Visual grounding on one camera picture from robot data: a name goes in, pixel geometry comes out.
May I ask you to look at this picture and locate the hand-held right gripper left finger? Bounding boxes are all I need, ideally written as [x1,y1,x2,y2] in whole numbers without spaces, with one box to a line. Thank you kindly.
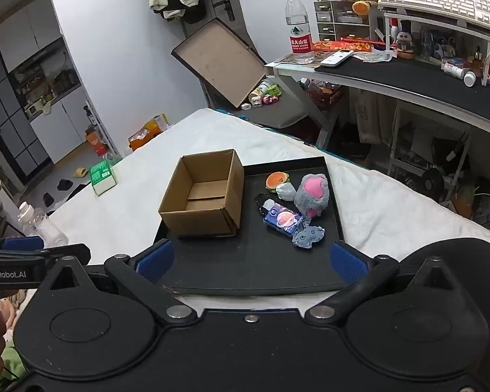
[41,239,199,327]

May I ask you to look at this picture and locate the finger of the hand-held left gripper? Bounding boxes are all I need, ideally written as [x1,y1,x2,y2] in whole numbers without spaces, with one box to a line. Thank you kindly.
[42,244,91,268]
[0,236,45,254]

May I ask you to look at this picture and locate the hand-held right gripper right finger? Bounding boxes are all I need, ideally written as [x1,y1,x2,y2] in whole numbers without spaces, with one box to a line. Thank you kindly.
[304,242,468,327]

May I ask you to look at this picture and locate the denim plush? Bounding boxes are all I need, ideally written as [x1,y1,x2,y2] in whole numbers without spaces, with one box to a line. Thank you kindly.
[291,224,326,250]

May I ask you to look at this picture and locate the brown cardboard box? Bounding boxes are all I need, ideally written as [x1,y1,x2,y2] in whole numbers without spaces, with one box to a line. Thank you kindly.
[158,149,246,238]

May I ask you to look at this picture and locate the grey pink paw plush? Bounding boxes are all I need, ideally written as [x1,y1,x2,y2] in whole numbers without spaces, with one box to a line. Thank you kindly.
[293,172,331,219]

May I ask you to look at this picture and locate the blue tissue pack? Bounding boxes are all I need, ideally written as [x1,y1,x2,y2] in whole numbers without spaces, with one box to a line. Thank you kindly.
[262,206,304,237]

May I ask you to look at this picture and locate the black tray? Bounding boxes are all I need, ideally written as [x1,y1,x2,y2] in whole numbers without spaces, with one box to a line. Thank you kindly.
[153,156,348,295]

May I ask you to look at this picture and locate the small white grey plush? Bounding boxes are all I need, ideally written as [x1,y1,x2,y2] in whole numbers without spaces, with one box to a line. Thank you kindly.
[276,183,298,202]

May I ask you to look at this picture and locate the small black white plush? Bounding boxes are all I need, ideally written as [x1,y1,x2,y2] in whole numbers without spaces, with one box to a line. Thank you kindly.
[253,195,279,216]

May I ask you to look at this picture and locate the toy cantaloupe half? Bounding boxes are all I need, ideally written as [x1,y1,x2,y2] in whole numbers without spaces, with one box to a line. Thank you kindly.
[265,171,291,194]

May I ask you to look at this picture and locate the clear plastic bottle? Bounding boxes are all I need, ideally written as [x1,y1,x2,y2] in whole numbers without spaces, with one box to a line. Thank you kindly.
[18,201,69,250]

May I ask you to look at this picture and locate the beige fuzzy cloth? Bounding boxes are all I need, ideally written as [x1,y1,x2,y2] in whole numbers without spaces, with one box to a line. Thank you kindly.
[0,290,23,327]

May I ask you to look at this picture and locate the green tissue box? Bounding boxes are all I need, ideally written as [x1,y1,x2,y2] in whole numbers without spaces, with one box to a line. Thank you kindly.
[89,160,118,197]

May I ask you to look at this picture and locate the green cloth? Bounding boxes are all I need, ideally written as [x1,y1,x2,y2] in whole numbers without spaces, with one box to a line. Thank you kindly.
[0,343,29,380]

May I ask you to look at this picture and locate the orange carton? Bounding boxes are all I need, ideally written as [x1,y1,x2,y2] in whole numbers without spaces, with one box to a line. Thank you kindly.
[85,126,107,156]

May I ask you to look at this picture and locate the orange paper bag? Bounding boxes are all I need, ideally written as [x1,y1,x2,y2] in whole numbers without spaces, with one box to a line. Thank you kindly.
[128,114,170,152]

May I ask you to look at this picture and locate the white metal rack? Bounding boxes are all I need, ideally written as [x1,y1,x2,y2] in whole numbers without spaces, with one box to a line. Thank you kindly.
[83,104,107,160]

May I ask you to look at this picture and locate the beige tote bags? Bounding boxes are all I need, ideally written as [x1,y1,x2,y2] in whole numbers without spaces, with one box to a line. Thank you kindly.
[351,90,393,145]

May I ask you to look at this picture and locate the kitchen cabinets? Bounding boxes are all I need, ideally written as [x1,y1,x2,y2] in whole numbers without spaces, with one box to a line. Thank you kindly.
[0,0,86,188]

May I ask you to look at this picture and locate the grey bench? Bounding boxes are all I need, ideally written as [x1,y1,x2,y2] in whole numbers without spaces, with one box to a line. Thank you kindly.
[214,75,331,131]

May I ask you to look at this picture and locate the red basket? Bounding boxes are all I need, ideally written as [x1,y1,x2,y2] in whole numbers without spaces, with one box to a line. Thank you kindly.
[306,82,346,111]

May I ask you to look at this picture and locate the black top desk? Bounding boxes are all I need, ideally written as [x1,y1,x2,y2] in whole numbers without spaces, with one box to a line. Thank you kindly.
[265,51,490,148]

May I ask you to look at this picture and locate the white can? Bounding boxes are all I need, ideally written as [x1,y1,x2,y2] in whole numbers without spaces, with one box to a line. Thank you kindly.
[249,81,271,103]

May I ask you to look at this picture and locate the flat open cardboard box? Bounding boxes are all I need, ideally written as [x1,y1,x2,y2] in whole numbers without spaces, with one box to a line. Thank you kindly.
[171,18,268,109]

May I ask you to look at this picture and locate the white remote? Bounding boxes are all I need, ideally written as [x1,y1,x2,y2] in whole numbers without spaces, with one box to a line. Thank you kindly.
[319,49,355,67]

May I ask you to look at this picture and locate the red printed packet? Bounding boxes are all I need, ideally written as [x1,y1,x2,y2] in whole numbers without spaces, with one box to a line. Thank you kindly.
[312,40,386,53]

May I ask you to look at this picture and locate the top hat figurine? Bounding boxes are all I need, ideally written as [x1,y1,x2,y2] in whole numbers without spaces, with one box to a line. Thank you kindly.
[394,20,417,60]

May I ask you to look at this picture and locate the red label water bottle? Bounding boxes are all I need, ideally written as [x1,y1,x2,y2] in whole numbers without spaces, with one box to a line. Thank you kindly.
[285,0,315,65]

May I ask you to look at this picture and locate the drawer organizer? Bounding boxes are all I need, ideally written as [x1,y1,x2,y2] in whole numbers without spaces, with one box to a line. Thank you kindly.
[314,0,382,43]

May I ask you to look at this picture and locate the orange round plush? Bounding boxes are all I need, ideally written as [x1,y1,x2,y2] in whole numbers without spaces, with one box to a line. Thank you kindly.
[352,1,378,17]

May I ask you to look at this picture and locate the white desk riser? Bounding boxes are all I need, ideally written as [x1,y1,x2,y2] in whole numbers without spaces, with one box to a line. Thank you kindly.
[383,6,490,86]

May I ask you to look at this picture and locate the white keyboard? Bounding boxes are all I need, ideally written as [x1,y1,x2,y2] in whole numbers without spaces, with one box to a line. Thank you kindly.
[378,0,490,30]

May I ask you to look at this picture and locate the black door handle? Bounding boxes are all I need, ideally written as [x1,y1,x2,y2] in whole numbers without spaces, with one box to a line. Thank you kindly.
[212,0,235,21]

